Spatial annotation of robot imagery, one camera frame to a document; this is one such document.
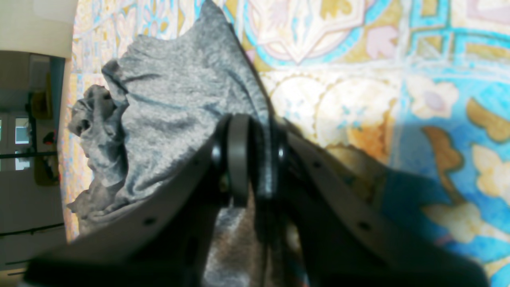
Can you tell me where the patterned colourful tablecloth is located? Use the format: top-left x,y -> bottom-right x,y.
60,0 -> 510,287

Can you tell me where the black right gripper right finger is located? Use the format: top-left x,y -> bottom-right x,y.
270,118 -> 489,287

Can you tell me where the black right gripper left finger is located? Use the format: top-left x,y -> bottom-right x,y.
24,114 -> 252,287

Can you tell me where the grey t-shirt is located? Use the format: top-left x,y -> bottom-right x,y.
68,0 -> 308,287

